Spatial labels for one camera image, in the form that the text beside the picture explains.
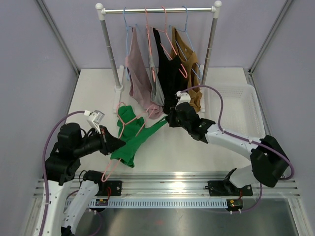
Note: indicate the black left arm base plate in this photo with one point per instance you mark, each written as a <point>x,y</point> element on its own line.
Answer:
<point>110,187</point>

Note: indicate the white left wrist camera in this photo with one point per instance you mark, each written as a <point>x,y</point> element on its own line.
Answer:
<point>94,118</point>

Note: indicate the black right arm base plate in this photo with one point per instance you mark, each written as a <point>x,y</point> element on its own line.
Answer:
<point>220,188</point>

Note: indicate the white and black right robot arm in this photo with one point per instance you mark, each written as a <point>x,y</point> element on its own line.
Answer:
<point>268,161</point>

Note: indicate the aluminium frame post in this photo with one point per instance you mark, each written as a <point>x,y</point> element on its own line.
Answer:
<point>54,28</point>
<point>275,26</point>

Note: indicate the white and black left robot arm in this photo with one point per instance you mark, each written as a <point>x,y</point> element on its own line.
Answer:
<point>59,171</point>

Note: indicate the black tank top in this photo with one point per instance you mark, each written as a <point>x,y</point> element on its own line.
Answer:
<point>169,75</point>

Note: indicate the brown tank top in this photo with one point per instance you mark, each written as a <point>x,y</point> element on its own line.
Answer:
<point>189,60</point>

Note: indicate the grey tank top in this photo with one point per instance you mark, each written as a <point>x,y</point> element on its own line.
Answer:
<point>157,95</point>

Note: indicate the blue hanger with mauve top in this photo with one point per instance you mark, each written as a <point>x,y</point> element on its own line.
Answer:
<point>129,30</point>

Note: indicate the mauve pink tank top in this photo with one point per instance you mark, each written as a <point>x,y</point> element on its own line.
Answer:
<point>140,86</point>

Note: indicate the white slotted cable duct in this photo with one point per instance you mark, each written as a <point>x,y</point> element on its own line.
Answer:
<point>159,203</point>

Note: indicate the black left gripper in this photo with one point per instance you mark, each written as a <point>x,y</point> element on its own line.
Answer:
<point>109,143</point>

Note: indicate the white and metal clothes rack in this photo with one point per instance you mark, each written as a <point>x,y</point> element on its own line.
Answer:
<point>119,72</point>

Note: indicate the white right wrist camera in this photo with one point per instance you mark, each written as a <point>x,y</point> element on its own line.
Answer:
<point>183,97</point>

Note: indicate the green tank top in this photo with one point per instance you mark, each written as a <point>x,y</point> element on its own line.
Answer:
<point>134,132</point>

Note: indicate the right aluminium frame post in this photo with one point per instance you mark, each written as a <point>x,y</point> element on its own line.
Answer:
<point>275,26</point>

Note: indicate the white plastic basket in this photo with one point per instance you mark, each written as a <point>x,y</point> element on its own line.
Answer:
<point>241,110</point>

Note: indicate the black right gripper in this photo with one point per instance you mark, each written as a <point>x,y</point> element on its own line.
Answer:
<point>171,119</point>

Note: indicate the left aluminium frame post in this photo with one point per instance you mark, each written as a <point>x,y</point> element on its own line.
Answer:
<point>54,28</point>

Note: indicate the aluminium mounting rail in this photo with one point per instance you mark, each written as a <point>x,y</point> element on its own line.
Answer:
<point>181,185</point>

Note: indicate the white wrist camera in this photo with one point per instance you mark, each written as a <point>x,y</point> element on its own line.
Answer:
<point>94,118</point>
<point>183,97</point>

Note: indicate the pink hanger with grey top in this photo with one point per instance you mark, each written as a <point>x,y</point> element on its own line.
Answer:
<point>150,49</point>

